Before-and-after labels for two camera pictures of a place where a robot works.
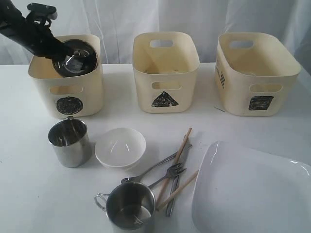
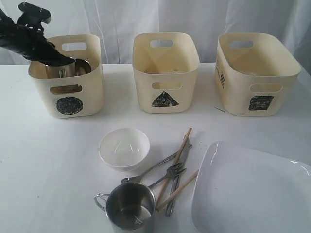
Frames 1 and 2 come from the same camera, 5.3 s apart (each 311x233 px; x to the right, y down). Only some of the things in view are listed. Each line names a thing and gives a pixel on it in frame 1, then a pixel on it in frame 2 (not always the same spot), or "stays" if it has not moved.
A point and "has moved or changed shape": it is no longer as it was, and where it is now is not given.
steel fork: [172, 172] stays
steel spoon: [138, 178] stays
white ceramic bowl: [120, 147] has moved or changed shape
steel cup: [129, 206] stays
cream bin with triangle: [165, 63] stays
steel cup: [71, 142] -> [60, 71]
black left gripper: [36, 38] -> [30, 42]
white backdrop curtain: [116, 21] stays
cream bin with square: [256, 73] stays
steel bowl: [82, 61] has moved or changed shape
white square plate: [241, 189] stays
